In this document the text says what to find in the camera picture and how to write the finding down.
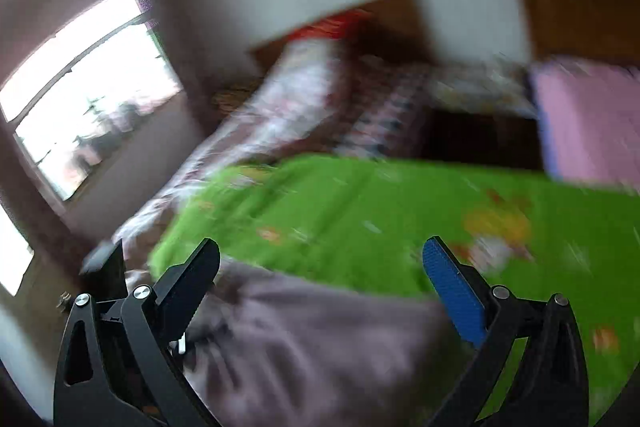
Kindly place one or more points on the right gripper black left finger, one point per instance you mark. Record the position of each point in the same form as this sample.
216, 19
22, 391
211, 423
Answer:
91, 403

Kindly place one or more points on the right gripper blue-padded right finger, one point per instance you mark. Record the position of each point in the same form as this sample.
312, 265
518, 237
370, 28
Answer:
550, 386

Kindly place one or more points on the lilac knit pants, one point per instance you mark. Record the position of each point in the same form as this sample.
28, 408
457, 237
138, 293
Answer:
267, 349

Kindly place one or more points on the bright window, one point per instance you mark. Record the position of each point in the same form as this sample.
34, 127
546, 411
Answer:
65, 109

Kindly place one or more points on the brown yellow patterned blanket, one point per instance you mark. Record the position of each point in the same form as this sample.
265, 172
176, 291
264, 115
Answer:
229, 98

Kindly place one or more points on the green cartoon bed sheet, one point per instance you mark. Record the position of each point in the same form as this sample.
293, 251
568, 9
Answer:
361, 224

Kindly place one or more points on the pink bed sheet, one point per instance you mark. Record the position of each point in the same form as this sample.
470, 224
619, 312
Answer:
588, 120

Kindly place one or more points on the pink patterned curtain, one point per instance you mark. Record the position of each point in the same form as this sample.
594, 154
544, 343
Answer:
174, 32

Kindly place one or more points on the pale pink patterned quilt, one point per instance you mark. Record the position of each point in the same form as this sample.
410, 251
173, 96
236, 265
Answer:
297, 105

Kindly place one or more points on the nightstand with floral cover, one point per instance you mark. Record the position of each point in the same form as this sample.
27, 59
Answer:
494, 88

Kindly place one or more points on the red plaid blanket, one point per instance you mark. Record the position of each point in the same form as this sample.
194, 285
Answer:
386, 113

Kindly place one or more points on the red embroidered pillow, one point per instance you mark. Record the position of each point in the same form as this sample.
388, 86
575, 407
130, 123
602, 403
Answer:
340, 26

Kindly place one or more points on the large brown wooden headboard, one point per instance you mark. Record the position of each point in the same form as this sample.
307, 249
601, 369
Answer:
605, 31

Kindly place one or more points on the small brown wooden headboard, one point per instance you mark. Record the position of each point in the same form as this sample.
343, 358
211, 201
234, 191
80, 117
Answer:
397, 33

